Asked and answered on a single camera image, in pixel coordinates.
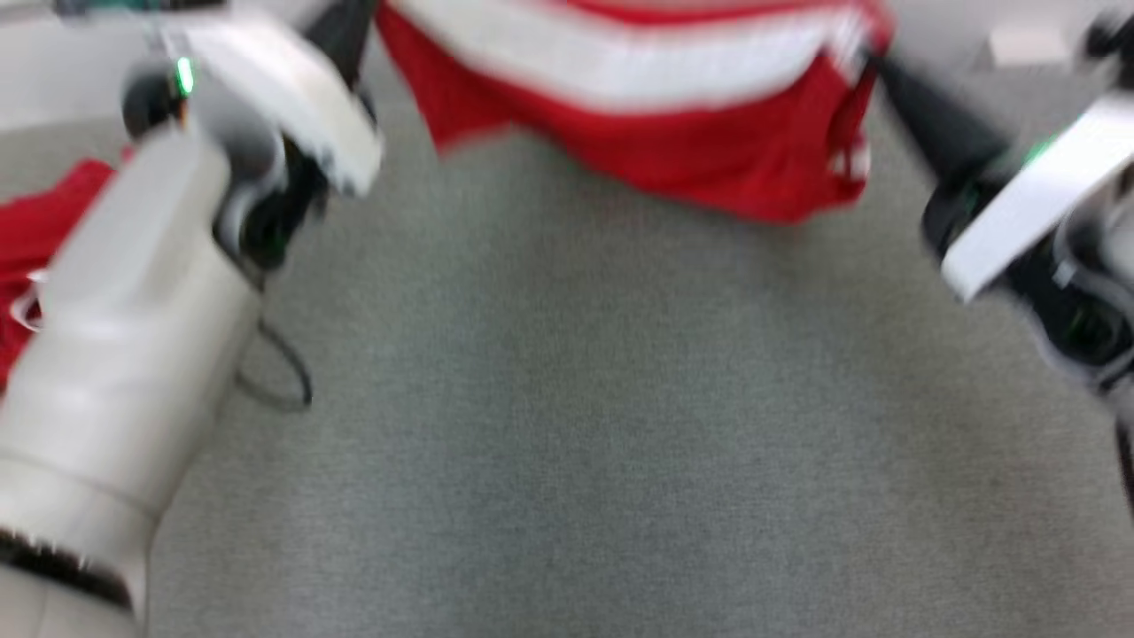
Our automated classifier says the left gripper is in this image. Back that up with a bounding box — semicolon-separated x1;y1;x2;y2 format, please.
164;0;384;196

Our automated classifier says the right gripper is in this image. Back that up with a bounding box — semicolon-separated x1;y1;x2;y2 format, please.
871;53;1134;302

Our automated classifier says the red and white jersey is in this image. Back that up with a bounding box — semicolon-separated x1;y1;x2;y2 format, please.
377;0;896;224

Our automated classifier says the red garment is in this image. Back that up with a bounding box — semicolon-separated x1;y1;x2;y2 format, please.
0;158;120;391

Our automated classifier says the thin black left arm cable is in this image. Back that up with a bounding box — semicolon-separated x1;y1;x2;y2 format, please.
235;266;313;410

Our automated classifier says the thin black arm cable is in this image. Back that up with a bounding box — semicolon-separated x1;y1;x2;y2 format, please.
1118;421;1134;519
235;266;313;410

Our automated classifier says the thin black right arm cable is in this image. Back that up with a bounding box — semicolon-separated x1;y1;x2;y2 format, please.
1118;421;1134;519

